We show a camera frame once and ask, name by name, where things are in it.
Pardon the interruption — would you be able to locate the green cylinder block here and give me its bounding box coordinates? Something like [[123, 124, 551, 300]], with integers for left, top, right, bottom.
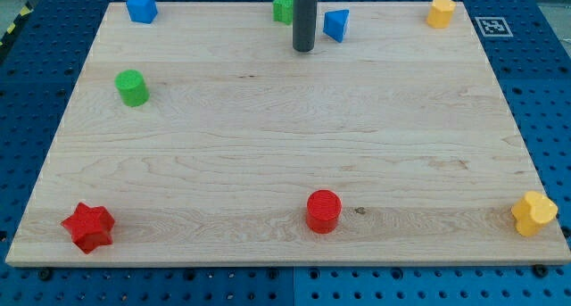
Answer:
[[114, 70, 150, 107]]

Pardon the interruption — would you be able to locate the blue triangle block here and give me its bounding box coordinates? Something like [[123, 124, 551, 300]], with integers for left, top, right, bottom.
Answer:
[[323, 9, 350, 43]]

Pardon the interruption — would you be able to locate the black bolt left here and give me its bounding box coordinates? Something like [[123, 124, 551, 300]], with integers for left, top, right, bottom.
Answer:
[[37, 268, 53, 281]]

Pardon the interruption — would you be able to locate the black bolt right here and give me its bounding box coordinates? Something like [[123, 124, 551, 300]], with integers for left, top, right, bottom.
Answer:
[[532, 264, 549, 278]]

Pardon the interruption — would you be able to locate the yellow hexagon block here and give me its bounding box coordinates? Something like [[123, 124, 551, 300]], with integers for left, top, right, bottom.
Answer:
[[426, 0, 457, 29]]

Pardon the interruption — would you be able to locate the white fiducial marker tag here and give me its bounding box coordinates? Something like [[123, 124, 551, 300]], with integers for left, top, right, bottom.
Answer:
[[475, 16, 513, 37]]

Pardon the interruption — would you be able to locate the red star block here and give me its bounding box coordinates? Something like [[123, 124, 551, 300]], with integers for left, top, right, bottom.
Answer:
[[61, 203, 115, 254]]

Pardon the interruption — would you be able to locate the light wooden board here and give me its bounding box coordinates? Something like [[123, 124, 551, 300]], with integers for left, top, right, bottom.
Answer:
[[6, 2, 570, 268]]

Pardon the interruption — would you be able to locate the yellow heart block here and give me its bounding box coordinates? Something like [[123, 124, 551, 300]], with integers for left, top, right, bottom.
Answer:
[[510, 191, 559, 237]]

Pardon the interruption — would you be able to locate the black bolt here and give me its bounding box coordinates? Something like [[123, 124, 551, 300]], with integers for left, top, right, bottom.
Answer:
[[37, 268, 53, 281], [532, 264, 549, 278]]

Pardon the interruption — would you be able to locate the red cylinder block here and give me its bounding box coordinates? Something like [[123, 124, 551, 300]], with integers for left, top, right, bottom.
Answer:
[[306, 189, 342, 234]]

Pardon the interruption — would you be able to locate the green star block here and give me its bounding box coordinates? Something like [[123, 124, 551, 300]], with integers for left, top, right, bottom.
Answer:
[[272, 0, 294, 25]]

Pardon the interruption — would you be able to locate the blue cube block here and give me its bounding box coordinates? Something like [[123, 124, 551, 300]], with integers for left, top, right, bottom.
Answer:
[[126, 0, 158, 24]]

